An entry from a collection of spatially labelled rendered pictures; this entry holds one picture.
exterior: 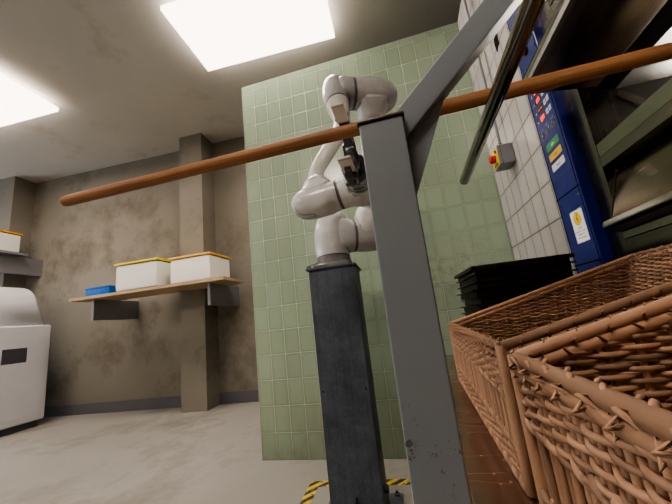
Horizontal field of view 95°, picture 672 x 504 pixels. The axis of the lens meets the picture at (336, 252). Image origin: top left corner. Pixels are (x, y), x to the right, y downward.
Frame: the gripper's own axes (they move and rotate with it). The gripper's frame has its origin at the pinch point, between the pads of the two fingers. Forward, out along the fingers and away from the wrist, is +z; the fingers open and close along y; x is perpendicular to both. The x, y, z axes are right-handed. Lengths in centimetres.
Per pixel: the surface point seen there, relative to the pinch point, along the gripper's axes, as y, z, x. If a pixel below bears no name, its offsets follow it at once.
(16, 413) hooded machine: 100, -199, 403
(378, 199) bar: 31.5, 37.2, -7.6
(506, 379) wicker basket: 49, 24, -18
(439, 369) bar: 46, 37, -10
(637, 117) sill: 3, -17, -68
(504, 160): -24, -89, -64
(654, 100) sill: 3, -11, -68
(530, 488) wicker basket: 60, 24, -18
